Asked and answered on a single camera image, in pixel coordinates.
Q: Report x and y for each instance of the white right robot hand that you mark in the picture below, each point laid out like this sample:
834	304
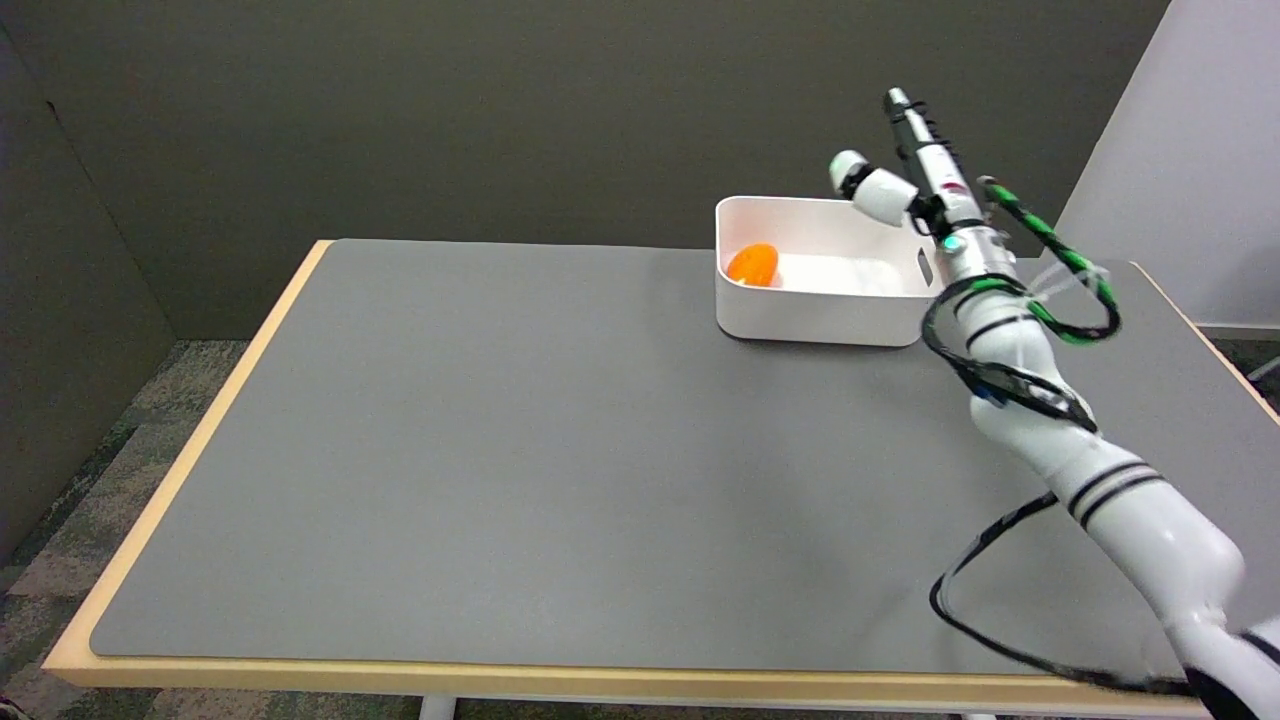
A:
915	170

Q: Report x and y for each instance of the orange mango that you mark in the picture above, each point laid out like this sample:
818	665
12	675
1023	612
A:
753	264

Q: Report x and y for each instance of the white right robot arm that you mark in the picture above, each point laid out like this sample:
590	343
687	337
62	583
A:
1090	450

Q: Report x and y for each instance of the white plastic storage box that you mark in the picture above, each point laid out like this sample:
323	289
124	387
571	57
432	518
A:
825	285

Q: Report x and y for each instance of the white partition panel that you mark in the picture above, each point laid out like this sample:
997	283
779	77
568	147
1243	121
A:
1180	160

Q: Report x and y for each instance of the grey table mat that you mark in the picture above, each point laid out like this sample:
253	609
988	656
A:
600	460

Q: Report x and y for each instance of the white table leg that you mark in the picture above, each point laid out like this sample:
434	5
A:
437	708

